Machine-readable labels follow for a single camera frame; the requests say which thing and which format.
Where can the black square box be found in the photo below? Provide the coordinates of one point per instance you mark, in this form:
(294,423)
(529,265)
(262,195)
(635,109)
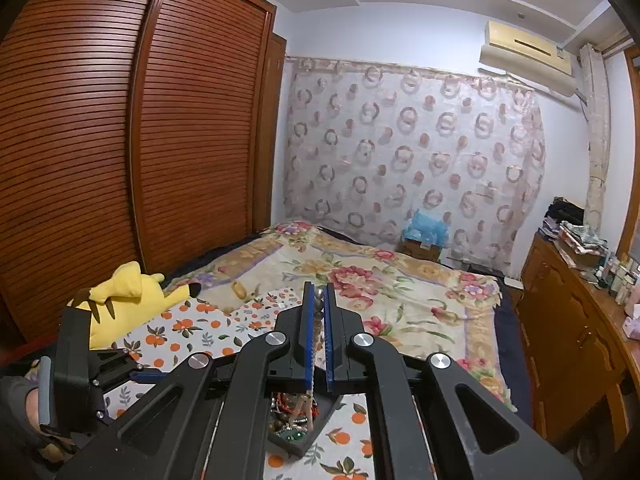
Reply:
(325,412)

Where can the wooden window frame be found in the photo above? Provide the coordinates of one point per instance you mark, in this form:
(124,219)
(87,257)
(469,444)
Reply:
(631,160)

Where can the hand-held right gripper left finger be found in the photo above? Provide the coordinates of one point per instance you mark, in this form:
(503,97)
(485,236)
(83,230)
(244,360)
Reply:
(310,320)

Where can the dark folded clothes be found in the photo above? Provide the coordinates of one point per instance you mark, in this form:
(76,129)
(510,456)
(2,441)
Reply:
(565,212)

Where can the beige tied drape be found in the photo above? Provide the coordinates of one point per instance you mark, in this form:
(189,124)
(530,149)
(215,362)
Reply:
(597,135)

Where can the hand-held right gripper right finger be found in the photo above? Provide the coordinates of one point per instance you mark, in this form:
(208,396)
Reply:
(329,330)

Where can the floral blanket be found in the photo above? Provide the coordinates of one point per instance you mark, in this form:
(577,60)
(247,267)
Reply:
(400,285)

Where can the row of cosmetic bottles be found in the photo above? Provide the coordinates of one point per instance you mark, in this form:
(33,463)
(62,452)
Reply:
(620,275)

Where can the sheer circle pattern curtain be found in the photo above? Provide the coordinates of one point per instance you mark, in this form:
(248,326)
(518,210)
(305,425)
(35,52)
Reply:
(400,160)

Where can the person's left hand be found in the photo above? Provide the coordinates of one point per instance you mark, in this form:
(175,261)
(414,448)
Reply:
(20,410)

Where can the yellow plush toy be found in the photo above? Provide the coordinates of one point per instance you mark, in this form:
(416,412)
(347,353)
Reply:
(135,300)

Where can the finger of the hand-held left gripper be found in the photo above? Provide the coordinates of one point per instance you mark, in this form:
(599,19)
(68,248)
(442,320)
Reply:
(147,375)

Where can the patterned folded cloth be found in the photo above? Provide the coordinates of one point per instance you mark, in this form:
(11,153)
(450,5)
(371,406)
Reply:
(580,240)

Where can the dark blue bedsheet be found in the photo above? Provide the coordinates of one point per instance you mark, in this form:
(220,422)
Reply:
(510,350)

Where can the beige air conditioner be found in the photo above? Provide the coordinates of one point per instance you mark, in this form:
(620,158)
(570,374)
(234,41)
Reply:
(525,55)

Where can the pink tissue box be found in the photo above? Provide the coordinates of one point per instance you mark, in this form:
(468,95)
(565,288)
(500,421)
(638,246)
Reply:
(634,322)

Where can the cardboard box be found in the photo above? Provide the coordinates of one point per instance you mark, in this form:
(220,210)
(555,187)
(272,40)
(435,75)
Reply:
(417,251)

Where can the orange fruit print cloth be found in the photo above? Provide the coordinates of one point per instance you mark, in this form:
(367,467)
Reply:
(175,330)

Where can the wooden louvered wardrobe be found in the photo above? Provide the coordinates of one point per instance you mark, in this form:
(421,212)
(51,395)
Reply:
(150,135)

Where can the wooden cabinet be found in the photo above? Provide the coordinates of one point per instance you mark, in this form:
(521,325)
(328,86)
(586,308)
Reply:
(565,340)

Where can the blue plastic bag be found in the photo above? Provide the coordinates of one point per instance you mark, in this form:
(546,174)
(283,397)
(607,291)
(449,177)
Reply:
(425,227)

